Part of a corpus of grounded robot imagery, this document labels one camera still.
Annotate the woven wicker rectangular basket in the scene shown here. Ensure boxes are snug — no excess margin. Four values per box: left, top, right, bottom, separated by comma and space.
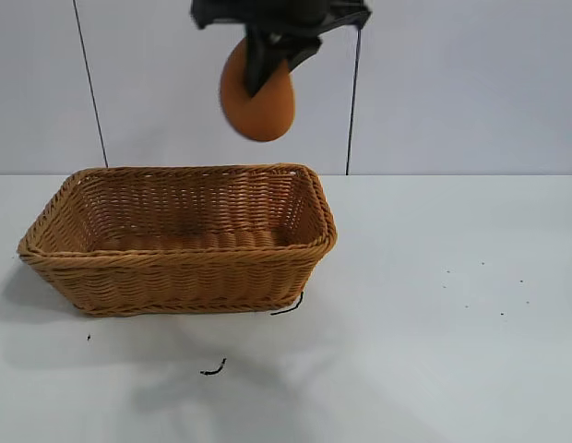
17, 162, 339, 318

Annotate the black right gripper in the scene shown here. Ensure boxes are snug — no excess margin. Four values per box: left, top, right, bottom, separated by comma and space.
191, 0, 373, 99

